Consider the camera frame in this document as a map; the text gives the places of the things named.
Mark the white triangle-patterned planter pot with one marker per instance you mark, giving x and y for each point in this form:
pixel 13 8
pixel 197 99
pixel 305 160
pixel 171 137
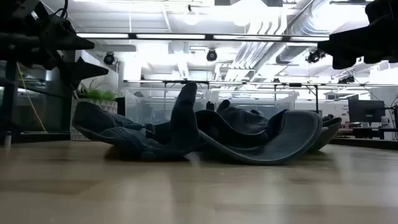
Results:
pixel 107 105

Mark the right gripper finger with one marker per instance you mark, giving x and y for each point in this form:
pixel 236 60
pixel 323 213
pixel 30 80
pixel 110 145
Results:
pixel 345 43
pixel 341 63

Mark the black ceiling spotlight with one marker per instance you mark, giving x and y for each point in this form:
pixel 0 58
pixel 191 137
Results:
pixel 346 80
pixel 211 55
pixel 109 58
pixel 314 57

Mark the dark navy baseball cap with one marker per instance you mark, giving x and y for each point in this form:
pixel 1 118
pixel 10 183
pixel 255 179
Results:
pixel 280 140

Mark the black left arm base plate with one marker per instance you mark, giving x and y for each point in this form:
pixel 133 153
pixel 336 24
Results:
pixel 40 137

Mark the small black monitor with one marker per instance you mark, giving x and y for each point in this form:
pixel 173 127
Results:
pixel 120 107

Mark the dark office desk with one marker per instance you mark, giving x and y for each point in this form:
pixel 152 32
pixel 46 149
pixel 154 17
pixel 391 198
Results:
pixel 370 133

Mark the dark glass partition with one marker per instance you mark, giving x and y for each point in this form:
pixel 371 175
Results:
pixel 46 105

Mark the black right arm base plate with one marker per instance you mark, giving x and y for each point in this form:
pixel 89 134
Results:
pixel 367 143

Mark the silver spiral air duct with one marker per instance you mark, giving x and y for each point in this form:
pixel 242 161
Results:
pixel 308 28

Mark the small grey post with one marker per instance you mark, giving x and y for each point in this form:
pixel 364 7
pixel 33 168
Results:
pixel 7 140

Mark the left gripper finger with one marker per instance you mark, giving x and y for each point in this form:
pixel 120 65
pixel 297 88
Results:
pixel 81 73
pixel 65 39

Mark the clear plastic bin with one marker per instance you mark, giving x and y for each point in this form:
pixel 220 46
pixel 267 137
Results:
pixel 264 101
pixel 140 105

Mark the long ceiling light bar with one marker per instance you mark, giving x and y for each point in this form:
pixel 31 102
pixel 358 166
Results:
pixel 171 36

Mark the green potted plant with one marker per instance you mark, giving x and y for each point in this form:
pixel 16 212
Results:
pixel 99 94

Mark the black computer monitor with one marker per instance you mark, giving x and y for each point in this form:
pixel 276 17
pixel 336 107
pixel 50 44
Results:
pixel 366 111

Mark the round white pendant lamp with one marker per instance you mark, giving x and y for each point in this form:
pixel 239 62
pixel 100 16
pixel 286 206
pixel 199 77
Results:
pixel 191 17

